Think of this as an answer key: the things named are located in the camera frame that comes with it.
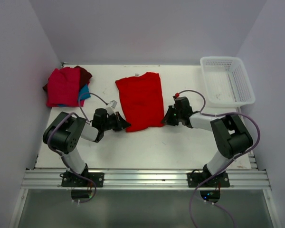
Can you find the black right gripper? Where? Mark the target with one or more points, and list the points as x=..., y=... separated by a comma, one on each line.
x=167, y=119

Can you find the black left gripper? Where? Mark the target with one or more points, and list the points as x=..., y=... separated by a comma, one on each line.
x=121, y=123

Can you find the bright red t shirt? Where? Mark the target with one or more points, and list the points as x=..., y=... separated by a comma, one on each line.
x=141, y=101

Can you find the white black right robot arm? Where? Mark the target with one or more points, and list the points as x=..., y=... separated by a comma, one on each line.
x=230, y=134

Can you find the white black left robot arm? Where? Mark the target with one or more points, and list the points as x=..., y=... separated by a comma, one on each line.
x=63, y=134

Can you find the blue folded t shirt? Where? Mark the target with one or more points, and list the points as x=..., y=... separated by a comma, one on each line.
x=82, y=96

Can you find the dark maroon folded t shirt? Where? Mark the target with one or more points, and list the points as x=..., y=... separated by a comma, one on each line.
x=85, y=74

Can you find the crimson folded t shirt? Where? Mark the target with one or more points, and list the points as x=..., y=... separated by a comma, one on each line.
x=54, y=98

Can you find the white plastic mesh basket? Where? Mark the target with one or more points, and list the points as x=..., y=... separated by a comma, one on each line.
x=226, y=82

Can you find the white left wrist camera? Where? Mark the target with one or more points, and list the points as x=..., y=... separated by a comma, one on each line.
x=111, y=106

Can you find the black right base bracket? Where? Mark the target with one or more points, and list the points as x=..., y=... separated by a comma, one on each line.
x=196, y=177

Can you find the black base bracket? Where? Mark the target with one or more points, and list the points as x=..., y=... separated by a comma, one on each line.
x=96, y=179
x=196, y=177

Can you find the black left base bracket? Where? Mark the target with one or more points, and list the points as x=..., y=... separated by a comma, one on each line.
x=96, y=179

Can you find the aluminium mounting rail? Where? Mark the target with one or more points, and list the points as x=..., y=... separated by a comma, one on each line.
x=154, y=179

